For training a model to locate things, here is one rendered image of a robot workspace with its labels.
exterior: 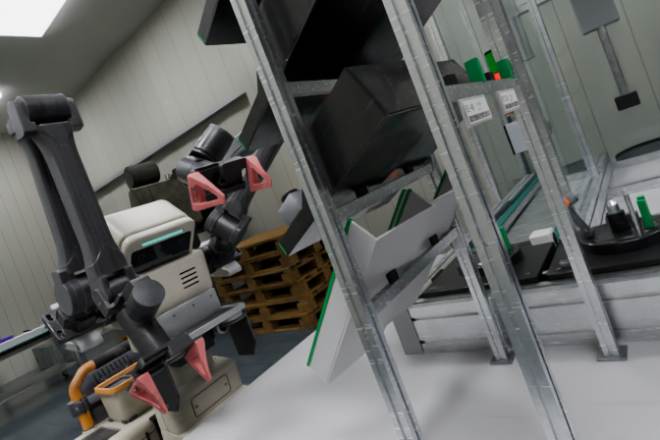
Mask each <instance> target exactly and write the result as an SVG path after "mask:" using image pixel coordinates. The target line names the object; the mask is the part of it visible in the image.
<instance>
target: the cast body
mask: <svg viewBox="0 0 660 440"><path fill-rule="evenodd" d="M281 201H282V202H283V204H282V206H281V207H280V209H279V211H278V212H279V214H280V215H281V217H282V218H283V219H284V221H285V222H286V224H287V225H288V226H291V225H292V223H293V222H294V220H295V219H296V217H297V216H298V214H299V213H300V211H301V210H302V208H303V200H302V190H298V189H292V190H290V191H288V192H286V193H285V194H284V195H283V197H282V199H281Z"/></svg>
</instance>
